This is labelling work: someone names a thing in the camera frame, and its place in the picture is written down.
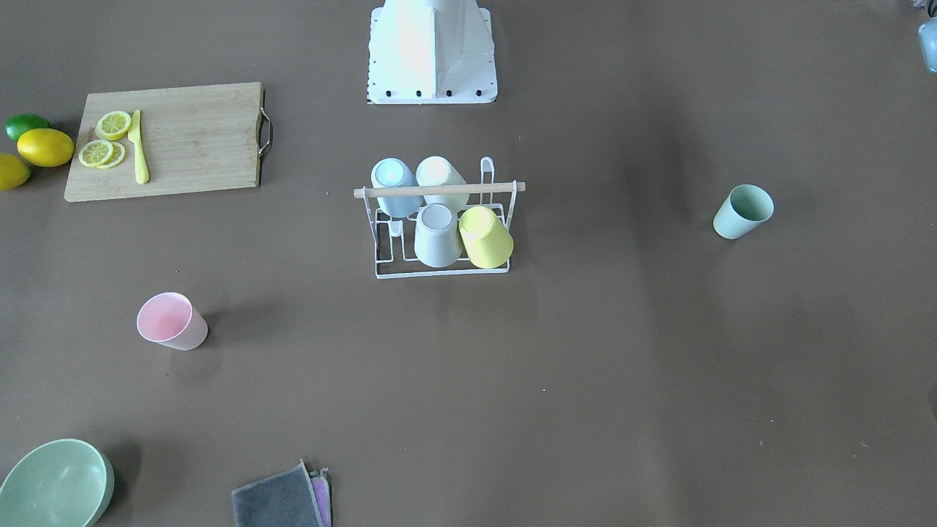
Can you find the mint green cup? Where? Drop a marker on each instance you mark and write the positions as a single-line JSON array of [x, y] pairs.
[[745, 208]]

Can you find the pink cup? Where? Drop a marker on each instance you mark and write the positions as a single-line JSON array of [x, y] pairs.
[[170, 319]]

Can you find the yellow cup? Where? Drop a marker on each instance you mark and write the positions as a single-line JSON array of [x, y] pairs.
[[487, 242]]

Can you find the grey cup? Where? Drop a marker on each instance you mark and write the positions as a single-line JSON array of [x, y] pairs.
[[437, 242]]

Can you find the cream white cup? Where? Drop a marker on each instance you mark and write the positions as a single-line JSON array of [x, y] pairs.
[[436, 171]]

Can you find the light blue cup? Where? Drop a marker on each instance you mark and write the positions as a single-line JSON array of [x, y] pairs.
[[392, 174]]

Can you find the pink cloth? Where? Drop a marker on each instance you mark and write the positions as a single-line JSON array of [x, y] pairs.
[[320, 483]]

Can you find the bamboo cutting board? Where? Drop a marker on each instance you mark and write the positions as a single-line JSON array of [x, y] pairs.
[[195, 139]]

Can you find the grey cloth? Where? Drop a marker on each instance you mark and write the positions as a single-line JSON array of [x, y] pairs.
[[285, 499]]

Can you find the yellow plastic knife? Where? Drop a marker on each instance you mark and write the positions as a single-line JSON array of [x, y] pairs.
[[141, 168]]

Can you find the yellow lemon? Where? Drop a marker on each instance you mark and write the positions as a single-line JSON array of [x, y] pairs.
[[45, 147], [13, 171]]

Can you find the green bowl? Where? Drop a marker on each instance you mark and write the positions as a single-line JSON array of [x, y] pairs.
[[66, 482]]

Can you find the green lime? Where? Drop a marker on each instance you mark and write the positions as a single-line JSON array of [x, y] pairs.
[[18, 125]]

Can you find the white wire cup rack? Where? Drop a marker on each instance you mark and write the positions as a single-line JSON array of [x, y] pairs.
[[393, 252]]

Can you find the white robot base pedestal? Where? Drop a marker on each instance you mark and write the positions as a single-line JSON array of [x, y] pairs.
[[431, 52]]

